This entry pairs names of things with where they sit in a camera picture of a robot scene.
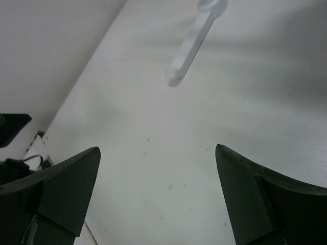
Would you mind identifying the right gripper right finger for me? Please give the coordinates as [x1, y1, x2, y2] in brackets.
[216, 144, 326, 244]

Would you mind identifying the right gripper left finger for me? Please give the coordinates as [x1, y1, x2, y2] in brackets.
[1, 147, 101, 244]

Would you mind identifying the white and silver clothes rack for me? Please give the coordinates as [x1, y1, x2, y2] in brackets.
[166, 0, 228, 86]

